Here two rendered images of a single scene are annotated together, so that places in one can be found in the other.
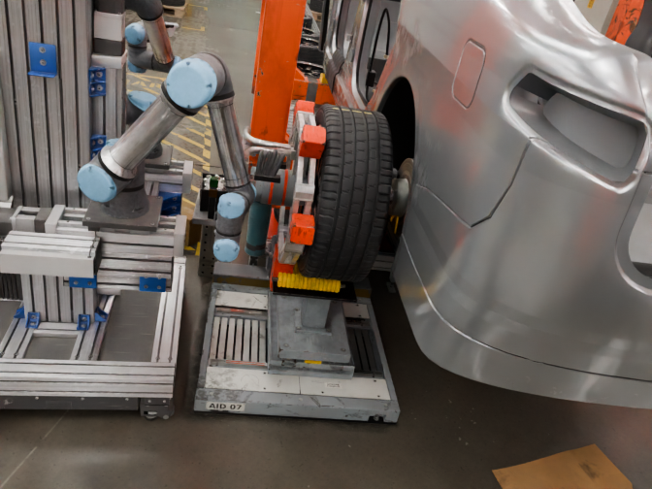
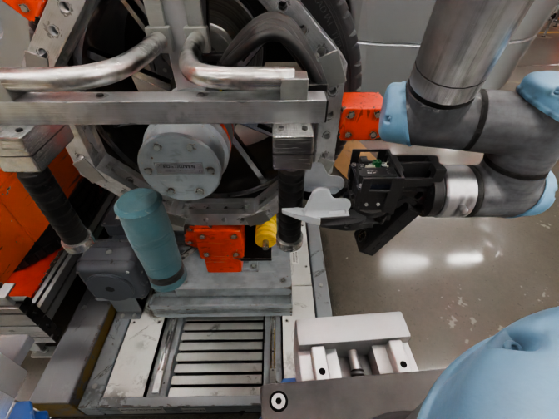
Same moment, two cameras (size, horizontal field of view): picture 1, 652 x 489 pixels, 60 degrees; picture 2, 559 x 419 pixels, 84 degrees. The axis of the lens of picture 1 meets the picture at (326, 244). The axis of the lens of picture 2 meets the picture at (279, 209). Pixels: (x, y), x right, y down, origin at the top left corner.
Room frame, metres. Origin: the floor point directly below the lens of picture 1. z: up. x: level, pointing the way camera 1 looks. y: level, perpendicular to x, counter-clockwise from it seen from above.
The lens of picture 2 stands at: (1.70, 0.69, 1.13)
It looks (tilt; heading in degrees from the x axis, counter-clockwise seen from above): 42 degrees down; 280
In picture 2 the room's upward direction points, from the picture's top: straight up
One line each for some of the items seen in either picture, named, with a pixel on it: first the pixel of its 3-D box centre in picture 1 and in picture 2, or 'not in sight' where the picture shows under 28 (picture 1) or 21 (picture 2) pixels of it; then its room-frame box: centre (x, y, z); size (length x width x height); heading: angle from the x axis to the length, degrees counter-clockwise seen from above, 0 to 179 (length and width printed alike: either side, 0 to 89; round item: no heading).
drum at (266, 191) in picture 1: (277, 186); (192, 136); (1.95, 0.23, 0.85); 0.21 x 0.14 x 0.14; 101
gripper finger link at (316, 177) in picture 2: not in sight; (313, 179); (1.72, 0.32, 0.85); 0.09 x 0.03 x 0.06; 3
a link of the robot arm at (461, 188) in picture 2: not in sight; (445, 193); (1.53, 0.31, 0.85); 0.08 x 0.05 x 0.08; 102
